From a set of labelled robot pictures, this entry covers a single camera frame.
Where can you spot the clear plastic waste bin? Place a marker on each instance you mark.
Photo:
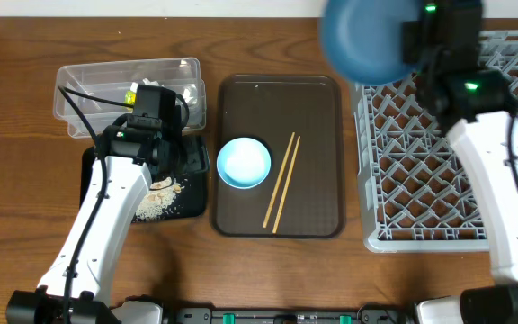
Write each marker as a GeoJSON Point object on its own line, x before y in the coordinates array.
{"type": "Point", "coordinates": [98, 89]}

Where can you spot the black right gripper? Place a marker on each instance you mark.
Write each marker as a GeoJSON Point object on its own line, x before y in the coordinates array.
{"type": "Point", "coordinates": [413, 41]}

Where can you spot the wooden chopstick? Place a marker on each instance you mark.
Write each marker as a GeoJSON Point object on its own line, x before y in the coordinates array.
{"type": "Point", "coordinates": [278, 182]}
{"type": "Point", "coordinates": [286, 186]}

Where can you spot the black waste tray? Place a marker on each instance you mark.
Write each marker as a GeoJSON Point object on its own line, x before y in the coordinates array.
{"type": "Point", "coordinates": [189, 201]}

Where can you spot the left wooden chopstick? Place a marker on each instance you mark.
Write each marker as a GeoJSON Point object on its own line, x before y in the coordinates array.
{"type": "Point", "coordinates": [278, 182]}

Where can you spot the light blue bowl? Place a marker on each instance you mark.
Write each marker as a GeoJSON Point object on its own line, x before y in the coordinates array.
{"type": "Point", "coordinates": [243, 163]}

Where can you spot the brown serving tray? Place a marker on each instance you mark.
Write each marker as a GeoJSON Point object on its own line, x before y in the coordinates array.
{"type": "Point", "coordinates": [269, 109]}

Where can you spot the grey dishwasher rack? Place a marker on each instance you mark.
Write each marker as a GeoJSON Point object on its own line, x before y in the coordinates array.
{"type": "Point", "coordinates": [414, 193]}

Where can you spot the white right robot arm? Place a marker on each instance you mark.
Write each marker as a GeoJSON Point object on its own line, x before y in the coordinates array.
{"type": "Point", "coordinates": [478, 116]}

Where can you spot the right wooden chopstick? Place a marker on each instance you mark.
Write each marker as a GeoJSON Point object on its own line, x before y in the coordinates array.
{"type": "Point", "coordinates": [286, 186]}

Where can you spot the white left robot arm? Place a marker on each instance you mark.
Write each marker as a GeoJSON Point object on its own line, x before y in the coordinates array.
{"type": "Point", "coordinates": [139, 148]}

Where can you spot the yellow snack wrapper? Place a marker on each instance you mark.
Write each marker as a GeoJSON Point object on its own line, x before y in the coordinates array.
{"type": "Point", "coordinates": [130, 98]}

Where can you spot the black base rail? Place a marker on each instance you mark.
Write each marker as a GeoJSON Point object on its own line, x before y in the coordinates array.
{"type": "Point", "coordinates": [286, 316]}

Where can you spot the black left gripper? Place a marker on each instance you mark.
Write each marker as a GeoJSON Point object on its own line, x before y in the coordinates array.
{"type": "Point", "coordinates": [173, 175]}

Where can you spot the white tissue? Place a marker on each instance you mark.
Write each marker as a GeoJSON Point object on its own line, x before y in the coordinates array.
{"type": "Point", "coordinates": [188, 92]}

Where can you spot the white rice pile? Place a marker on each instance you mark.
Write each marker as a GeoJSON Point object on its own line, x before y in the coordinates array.
{"type": "Point", "coordinates": [159, 201]}

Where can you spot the dark blue plate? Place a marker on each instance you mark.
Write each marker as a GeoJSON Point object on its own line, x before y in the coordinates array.
{"type": "Point", "coordinates": [362, 39]}

